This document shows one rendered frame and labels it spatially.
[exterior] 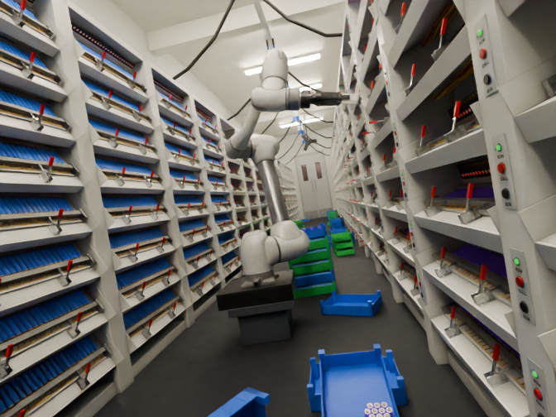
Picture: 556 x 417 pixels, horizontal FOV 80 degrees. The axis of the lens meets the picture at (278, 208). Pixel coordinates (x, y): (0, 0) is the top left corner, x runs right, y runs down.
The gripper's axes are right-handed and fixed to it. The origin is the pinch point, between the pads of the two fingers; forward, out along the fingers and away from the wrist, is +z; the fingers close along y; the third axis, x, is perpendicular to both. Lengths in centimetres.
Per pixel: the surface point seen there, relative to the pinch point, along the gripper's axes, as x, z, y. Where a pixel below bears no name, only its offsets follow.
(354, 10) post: -65, 4, 54
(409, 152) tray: 23.8, 20.6, -16.4
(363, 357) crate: 93, 6, -31
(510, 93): 24, 18, -86
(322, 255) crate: 81, -9, 90
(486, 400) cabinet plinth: 94, 37, -46
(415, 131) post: 16.1, 22.5, -16.1
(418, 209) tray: 44, 25, -16
